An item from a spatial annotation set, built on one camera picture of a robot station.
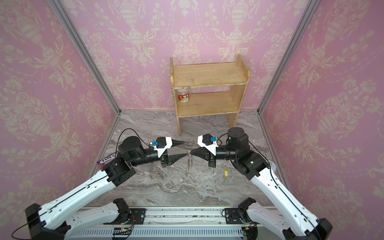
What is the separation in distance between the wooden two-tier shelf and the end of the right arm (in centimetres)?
33

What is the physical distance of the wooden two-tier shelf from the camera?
0.77 meters

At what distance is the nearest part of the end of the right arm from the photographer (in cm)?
53
